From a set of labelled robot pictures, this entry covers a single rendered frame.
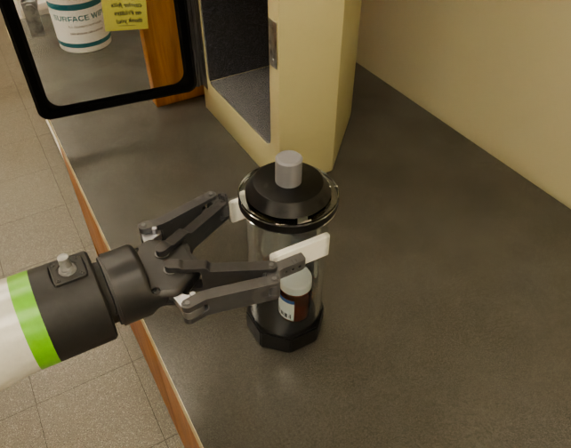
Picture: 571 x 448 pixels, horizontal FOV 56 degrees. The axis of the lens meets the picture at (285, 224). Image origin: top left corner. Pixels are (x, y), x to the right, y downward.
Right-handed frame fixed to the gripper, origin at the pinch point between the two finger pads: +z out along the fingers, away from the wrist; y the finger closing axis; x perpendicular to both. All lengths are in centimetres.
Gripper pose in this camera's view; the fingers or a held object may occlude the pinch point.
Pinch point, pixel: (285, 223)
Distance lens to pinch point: 59.9
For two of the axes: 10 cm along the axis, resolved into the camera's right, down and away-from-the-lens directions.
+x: -0.1, 7.4, 6.8
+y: -5.0, -5.9, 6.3
